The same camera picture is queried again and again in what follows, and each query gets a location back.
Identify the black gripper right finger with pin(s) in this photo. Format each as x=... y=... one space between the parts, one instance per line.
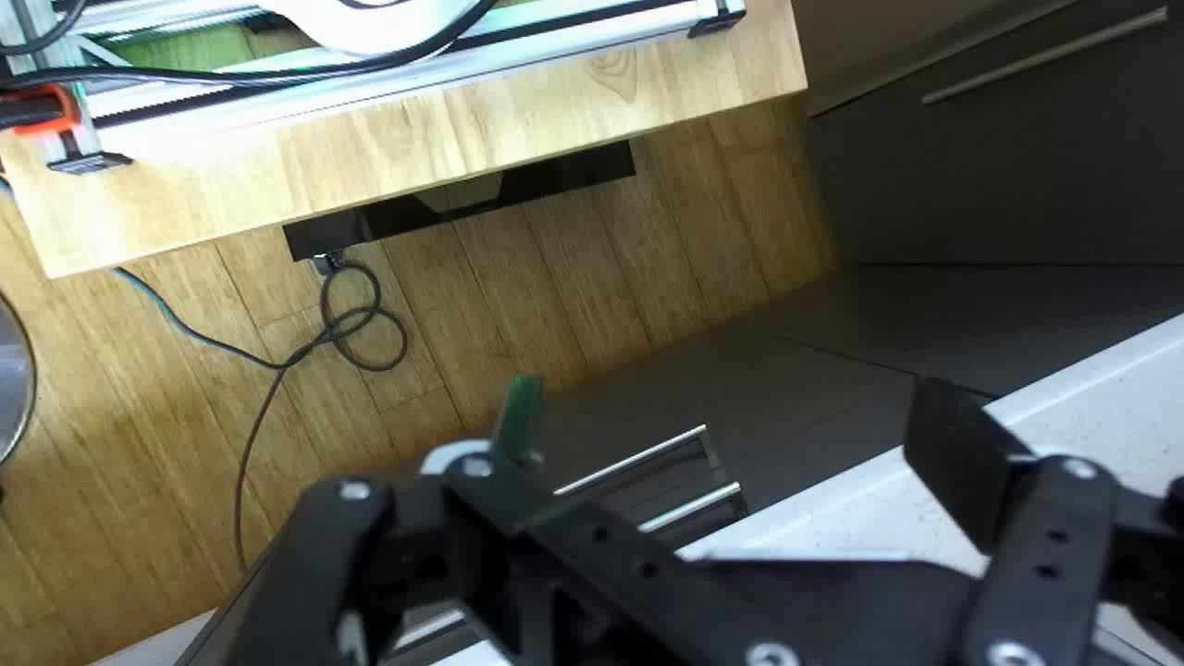
x=1064 y=534

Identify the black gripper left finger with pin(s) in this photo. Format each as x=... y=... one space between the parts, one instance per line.
x=546 y=580

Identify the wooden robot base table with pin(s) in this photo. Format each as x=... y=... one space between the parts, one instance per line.
x=171 y=198

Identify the dark kitchen base cabinet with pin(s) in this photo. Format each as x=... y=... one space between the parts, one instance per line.
x=1012 y=219

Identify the orange clamp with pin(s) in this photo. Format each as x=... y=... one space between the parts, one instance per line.
x=47 y=107

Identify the steel drawer handle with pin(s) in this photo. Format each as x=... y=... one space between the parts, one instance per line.
x=695 y=503
x=633 y=461

